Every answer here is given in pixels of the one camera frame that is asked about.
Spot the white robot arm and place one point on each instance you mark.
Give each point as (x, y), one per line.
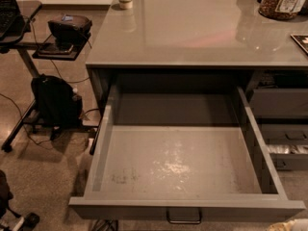
(300, 224)

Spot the grey drawer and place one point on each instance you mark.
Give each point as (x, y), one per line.
(285, 134)
(289, 157)
(183, 158)
(280, 102)

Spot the black device on tray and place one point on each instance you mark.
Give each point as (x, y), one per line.
(70, 28)

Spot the grey right top drawer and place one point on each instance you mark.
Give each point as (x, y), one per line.
(280, 102)

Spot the grey cabinet counter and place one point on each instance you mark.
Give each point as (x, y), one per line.
(229, 36)

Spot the grey right bottom drawer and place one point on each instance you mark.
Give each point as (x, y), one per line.
(289, 157)

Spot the jar of brown snacks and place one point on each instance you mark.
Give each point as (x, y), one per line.
(280, 9)

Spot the black side tray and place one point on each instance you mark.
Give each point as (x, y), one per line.
(53, 49)

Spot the dark book on counter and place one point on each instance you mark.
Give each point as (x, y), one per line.
(301, 41)

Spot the black backpack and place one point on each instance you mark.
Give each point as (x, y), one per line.
(58, 103)

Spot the black laptop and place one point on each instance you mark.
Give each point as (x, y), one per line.
(9, 12)

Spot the grey right middle drawer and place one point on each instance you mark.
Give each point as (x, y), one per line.
(285, 134)

